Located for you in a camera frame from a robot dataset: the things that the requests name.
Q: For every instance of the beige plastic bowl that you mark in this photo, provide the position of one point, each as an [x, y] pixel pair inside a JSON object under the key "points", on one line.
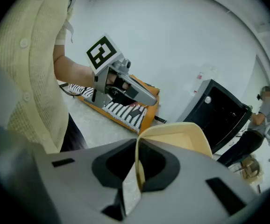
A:
{"points": [[172, 136]]}

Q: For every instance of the wicker chair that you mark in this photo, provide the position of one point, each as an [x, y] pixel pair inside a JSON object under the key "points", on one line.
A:
{"points": [[249, 169]]}

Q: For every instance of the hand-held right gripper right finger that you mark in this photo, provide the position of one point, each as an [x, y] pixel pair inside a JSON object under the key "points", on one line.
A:
{"points": [[191, 195]]}

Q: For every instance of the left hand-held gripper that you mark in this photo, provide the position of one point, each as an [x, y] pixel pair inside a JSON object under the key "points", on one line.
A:
{"points": [[102, 55]]}

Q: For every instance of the clear plastic container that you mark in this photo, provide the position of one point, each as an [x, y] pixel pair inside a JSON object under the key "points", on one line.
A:
{"points": [[207, 76]]}

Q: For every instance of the person's left forearm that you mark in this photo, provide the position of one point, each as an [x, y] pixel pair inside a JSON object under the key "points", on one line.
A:
{"points": [[74, 73]]}

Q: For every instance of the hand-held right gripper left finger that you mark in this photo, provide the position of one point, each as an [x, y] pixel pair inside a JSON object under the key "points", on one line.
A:
{"points": [[79, 183]]}

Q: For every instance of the person's left hand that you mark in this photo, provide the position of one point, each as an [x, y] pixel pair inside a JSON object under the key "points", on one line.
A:
{"points": [[112, 79]]}

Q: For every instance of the person's dark trousers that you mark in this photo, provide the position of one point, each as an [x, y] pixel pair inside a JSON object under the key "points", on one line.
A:
{"points": [[73, 136]]}

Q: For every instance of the left hand-held gripper camera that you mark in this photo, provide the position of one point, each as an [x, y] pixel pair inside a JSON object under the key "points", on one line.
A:
{"points": [[126, 64]]}

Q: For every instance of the black white striped blanket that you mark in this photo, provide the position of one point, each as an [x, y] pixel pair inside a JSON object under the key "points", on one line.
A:
{"points": [[123, 113]]}

